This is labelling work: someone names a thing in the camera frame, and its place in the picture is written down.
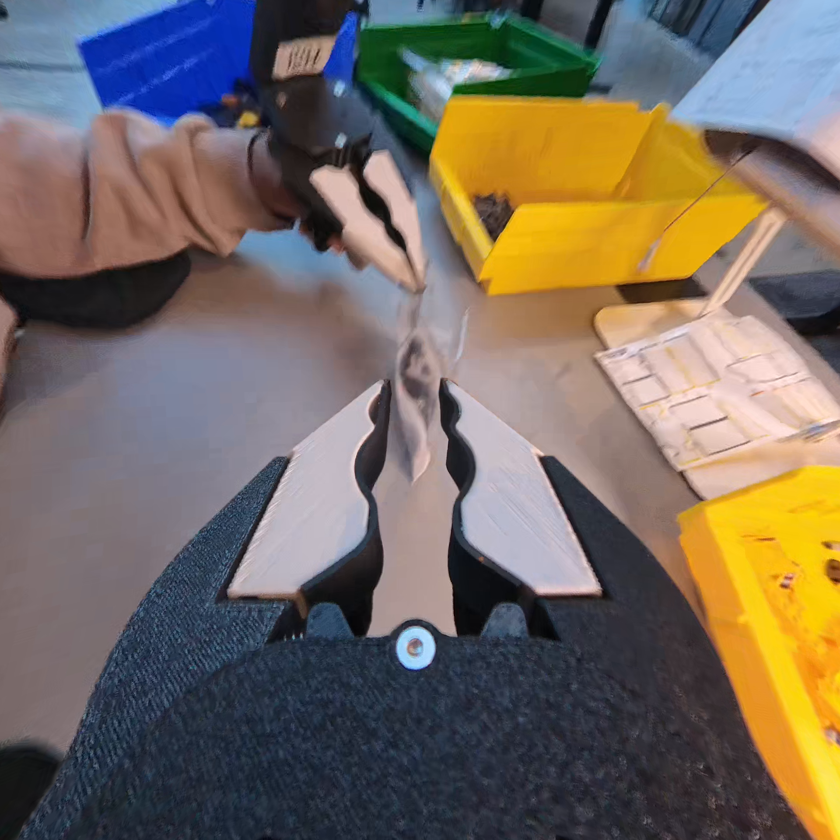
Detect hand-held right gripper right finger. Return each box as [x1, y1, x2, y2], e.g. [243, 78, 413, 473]
[437, 378, 606, 634]

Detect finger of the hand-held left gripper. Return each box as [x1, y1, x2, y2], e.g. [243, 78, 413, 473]
[309, 164, 418, 287]
[363, 149, 430, 292]

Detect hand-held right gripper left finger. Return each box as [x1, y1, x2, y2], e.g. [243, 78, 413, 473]
[224, 381, 395, 634]

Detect clear plastic bag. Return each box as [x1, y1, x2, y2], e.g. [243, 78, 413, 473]
[392, 283, 471, 484]

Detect person's left forearm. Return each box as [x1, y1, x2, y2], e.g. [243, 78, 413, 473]
[0, 108, 283, 277]

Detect person's left hand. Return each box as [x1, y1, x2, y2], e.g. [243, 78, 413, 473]
[250, 136, 347, 259]

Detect pile of grey connector parts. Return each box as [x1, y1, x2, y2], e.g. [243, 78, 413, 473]
[470, 191, 519, 244]

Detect clear bag of parts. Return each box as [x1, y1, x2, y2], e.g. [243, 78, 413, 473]
[401, 50, 515, 122]

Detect blue bin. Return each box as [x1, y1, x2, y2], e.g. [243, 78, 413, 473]
[77, 0, 362, 126]

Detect yellow bin with grey parts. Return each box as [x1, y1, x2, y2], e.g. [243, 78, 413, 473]
[430, 95, 769, 296]

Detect green bin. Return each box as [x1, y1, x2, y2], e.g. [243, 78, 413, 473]
[355, 11, 602, 158]

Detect white sticker sheet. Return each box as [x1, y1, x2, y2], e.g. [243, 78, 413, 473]
[595, 309, 840, 471]

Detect yellow divided bin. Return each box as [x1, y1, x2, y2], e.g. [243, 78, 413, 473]
[678, 466, 840, 840]

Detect pile of yellow parts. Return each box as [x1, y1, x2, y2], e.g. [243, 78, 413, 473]
[762, 525, 840, 618]

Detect white stand pole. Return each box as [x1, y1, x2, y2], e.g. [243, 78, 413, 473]
[703, 204, 788, 316]

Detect person's beige sweatshirt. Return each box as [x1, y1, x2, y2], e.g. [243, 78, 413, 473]
[0, 296, 27, 395]

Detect person's dark pants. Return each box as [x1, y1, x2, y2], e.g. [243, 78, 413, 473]
[0, 745, 64, 840]

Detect instruction booklet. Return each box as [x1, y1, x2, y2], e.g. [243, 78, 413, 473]
[670, 0, 840, 178]

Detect white cord with plug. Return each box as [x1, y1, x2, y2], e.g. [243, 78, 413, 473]
[637, 142, 760, 277]

